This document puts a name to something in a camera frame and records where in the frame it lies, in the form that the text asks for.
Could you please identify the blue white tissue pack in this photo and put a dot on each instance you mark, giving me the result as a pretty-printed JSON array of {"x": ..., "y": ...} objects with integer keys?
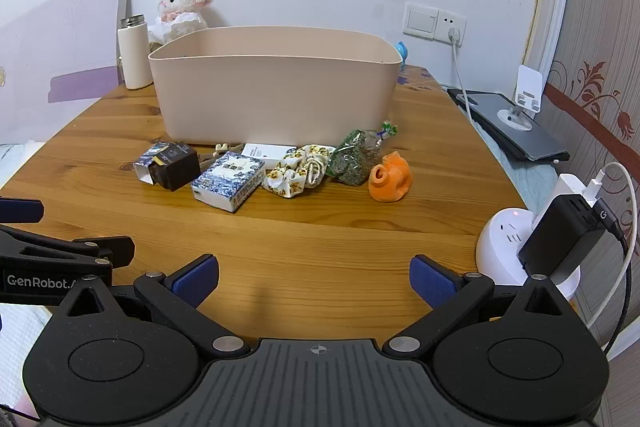
[{"x": 227, "y": 182}]

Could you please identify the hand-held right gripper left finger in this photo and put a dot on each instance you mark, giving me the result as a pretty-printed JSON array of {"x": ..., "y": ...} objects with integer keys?
[{"x": 197, "y": 279}]

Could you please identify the white thermos bottle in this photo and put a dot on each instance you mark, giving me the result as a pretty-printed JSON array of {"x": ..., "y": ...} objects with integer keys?
[{"x": 135, "y": 57}]

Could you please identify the black power adapter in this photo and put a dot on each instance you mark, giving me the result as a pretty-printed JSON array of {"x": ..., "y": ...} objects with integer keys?
[{"x": 565, "y": 232}]

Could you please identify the pale purple board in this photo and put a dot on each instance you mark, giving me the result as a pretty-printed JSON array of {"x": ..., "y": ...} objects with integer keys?
[{"x": 65, "y": 37}]

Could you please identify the white plush lamb toy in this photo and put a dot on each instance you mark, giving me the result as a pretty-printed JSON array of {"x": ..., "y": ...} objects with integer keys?
[{"x": 177, "y": 4}]

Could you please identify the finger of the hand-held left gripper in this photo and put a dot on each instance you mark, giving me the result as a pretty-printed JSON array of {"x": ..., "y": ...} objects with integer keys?
[
  {"x": 17, "y": 211},
  {"x": 50, "y": 248}
]

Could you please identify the dark brown small box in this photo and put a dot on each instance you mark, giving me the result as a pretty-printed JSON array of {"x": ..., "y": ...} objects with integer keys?
[{"x": 177, "y": 169}]

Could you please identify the dark blue printed carton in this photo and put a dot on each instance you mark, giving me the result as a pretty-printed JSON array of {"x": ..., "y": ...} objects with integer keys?
[{"x": 160, "y": 153}]

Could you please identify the small blue plastic toy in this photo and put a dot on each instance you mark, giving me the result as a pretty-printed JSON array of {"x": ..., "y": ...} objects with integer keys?
[{"x": 403, "y": 52}]

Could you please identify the white flat box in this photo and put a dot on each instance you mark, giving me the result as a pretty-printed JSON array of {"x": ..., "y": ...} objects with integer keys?
[{"x": 267, "y": 154}]

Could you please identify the white round power strip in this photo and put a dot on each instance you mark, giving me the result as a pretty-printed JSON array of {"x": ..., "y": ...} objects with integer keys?
[{"x": 500, "y": 237}]

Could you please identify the white wall switch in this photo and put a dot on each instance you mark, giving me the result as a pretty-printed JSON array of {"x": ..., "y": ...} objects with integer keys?
[{"x": 421, "y": 20}]

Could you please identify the white charger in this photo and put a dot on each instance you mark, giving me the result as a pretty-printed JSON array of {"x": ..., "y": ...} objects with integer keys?
[{"x": 570, "y": 187}]

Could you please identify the beige hair clip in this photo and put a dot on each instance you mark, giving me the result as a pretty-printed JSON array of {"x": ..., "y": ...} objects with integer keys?
[{"x": 220, "y": 153}]

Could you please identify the beige plastic storage bin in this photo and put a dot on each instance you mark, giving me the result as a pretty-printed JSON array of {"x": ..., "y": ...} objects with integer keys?
[{"x": 275, "y": 97}]

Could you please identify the floral fabric scrunchie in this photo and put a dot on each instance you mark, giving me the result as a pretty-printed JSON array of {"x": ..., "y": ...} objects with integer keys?
[{"x": 297, "y": 172}]

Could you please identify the orange toy figure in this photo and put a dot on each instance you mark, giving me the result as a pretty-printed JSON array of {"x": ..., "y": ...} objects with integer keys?
[{"x": 392, "y": 179}]

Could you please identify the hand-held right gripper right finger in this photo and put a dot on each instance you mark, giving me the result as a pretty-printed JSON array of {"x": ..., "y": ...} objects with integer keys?
[{"x": 430, "y": 281}]

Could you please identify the white wall socket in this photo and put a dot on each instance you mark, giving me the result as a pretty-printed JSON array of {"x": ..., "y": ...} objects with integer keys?
[{"x": 452, "y": 24}]

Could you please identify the clear bag of dried herbs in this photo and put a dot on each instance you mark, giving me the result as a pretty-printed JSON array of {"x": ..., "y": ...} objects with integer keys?
[{"x": 355, "y": 157}]

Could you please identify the dark grey laptop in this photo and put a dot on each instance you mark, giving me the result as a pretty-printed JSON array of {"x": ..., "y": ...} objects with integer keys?
[{"x": 520, "y": 134}]

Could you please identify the purple patterned cloth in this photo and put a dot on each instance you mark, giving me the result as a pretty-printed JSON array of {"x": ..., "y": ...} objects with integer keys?
[{"x": 415, "y": 77}]

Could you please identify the light blue bedsheet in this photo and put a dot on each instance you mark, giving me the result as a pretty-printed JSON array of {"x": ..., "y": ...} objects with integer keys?
[{"x": 525, "y": 187}]

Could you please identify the white phone stand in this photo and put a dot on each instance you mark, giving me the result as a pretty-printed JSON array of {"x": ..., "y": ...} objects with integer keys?
[{"x": 527, "y": 92}]

